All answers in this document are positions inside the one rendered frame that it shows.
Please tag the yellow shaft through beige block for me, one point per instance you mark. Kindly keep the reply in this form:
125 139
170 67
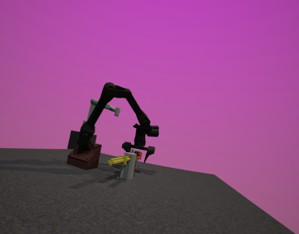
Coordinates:
128 164

